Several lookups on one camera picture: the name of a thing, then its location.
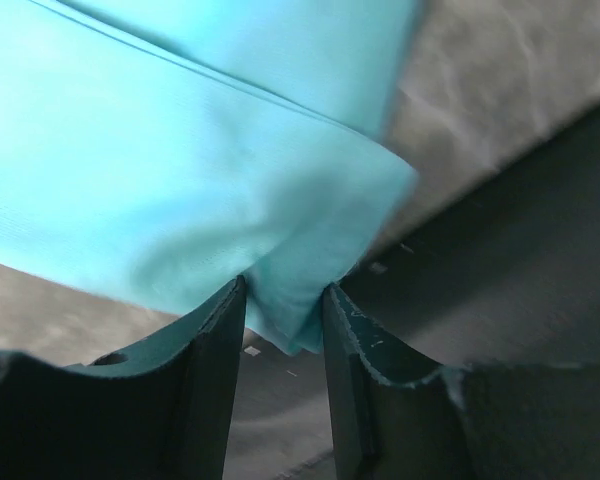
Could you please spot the teal t shirt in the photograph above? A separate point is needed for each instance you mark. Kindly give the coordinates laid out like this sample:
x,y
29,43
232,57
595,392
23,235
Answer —
x,y
151,151

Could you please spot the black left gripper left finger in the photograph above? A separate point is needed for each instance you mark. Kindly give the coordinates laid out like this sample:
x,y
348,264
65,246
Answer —
x,y
159,408

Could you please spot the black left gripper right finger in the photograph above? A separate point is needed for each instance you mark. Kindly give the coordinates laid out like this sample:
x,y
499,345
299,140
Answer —
x,y
398,414

